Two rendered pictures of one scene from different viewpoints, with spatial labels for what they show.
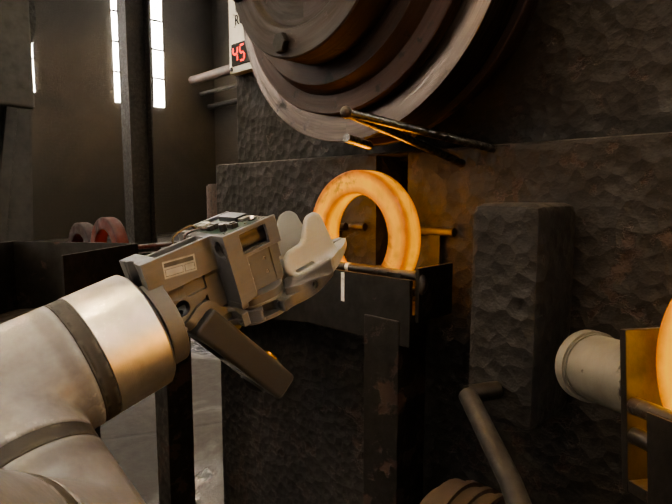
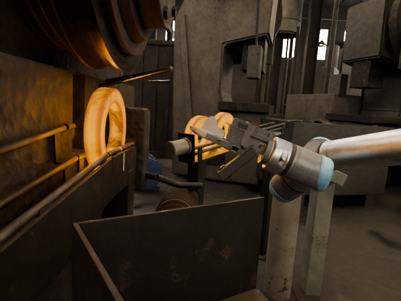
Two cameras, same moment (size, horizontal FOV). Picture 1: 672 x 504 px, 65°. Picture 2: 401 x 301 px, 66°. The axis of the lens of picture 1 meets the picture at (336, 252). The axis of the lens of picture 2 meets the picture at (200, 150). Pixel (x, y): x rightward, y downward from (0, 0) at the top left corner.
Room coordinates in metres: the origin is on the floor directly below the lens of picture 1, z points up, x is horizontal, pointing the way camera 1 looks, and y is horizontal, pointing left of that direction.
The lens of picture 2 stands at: (1.06, 0.60, 0.82)
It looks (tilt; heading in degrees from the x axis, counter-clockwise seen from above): 8 degrees down; 227
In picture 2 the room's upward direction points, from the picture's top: 4 degrees clockwise
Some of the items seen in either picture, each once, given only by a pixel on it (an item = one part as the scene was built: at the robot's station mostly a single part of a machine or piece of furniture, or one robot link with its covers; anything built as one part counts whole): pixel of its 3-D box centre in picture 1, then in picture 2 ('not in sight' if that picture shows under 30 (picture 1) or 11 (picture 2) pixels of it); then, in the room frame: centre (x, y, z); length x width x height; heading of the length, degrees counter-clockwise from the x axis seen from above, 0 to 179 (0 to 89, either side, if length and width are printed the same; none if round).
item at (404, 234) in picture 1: (361, 236); (107, 130); (0.75, -0.04, 0.75); 0.18 x 0.03 x 0.18; 45
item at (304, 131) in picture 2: not in sight; (314, 157); (-1.90, -0.85, 0.39); 1.03 x 0.83 x 0.77; 150
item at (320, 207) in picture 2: not in sight; (317, 228); (-0.25, 0.01, 0.31); 0.24 x 0.16 x 0.62; 45
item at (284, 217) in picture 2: not in sight; (282, 239); (-0.11, -0.08, 0.26); 0.12 x 0.12 x 0.52
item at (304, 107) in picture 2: not in sight; (317, 131); (-3.45, -1.63, 0.55); 1.10 x 0.53 x 1.10; 65
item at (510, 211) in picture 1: (522, 309); (129, 147); (0.59, -0.21, 0.68); 0.11 x 0.08 x 0.24; 135
